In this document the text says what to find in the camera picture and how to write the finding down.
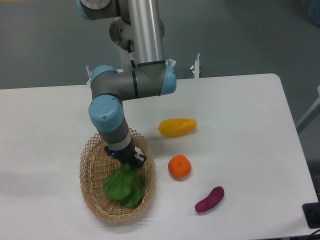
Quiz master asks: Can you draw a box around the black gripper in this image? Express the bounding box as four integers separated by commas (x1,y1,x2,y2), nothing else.
104,141,147,170

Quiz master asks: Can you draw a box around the orange mandarin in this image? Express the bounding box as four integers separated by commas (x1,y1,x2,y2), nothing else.
168,154,192,180

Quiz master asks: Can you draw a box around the white table leg frame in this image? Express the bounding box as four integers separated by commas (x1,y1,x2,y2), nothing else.
295,86,320,134

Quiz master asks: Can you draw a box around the black device at table edge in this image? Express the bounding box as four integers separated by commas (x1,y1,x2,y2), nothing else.
302,202,320,229

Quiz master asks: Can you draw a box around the green bok choy vegetable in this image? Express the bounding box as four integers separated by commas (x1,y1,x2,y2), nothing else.
103,163,144,208

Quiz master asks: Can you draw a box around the purple sweet potato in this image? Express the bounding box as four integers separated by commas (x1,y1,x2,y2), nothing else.
194,186,225,213

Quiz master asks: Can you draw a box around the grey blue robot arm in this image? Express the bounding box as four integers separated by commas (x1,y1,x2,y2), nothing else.
77,0,177,169

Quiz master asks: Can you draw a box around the yellow papaya half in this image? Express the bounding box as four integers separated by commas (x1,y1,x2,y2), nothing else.
158,118,197,138

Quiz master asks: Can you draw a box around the black cable on pedestal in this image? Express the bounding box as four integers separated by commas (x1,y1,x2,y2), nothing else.
126,39,137,70

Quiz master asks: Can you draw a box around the woven wicker basket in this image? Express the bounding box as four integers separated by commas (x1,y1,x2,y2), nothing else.
79,129,156,223

